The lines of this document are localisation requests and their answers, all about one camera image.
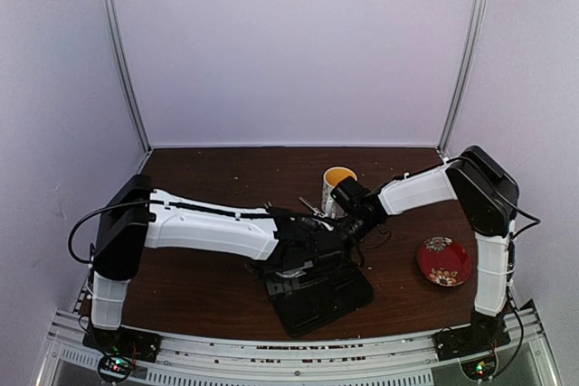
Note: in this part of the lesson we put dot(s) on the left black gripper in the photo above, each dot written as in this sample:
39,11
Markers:
262,267

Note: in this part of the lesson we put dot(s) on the silver thinning scissors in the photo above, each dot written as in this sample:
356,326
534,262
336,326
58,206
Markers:
314,209

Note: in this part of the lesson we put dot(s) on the black zippered tool case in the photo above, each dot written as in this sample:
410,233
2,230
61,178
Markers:
312,301

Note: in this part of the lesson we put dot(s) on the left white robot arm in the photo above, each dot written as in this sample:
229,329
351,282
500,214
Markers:
140,217

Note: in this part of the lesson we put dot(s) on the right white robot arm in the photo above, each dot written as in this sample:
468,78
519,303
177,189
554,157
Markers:
486,194

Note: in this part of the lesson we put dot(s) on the white floral mug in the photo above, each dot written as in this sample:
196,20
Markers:
331,178

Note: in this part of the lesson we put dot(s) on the red floral plate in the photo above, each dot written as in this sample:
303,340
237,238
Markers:
444,262

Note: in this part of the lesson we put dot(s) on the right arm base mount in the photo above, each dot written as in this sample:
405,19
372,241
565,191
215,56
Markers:
482,334

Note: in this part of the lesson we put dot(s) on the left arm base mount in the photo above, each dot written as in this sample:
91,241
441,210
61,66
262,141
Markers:
125,342

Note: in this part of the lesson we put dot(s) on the aluminium front rail frame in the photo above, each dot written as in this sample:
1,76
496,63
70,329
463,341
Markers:
407,359

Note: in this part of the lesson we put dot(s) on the right aluminium corner post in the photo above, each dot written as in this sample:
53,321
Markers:
477,14

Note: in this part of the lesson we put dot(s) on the aluminium corner post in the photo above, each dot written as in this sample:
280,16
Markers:
121,62
477,14

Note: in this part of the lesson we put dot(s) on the left aluminium corner post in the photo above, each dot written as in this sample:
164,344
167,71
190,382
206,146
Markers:
121,62

